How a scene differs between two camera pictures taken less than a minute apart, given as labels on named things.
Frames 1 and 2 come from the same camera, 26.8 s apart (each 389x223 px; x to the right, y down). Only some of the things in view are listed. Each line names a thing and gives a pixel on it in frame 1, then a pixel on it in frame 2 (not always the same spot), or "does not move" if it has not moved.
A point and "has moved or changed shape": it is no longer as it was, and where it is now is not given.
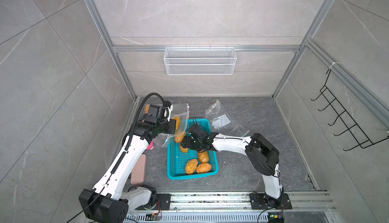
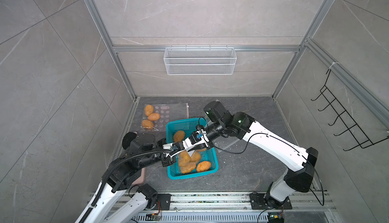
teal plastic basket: x=177 y=159 does not move
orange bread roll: x=184 y=150 has moved or changed shape
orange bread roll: x=203 y=168 does not move
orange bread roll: x=203 y=156 to x=184 y=158
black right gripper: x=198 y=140 to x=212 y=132
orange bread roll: x=178 y=122 to x=179 y=136
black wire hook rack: x=362 y=139 does not move
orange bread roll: x=179 y=139 has moved or changed shape
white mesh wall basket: x=198 y=61 does not move
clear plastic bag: x=180 y=112 to x=188 y=160
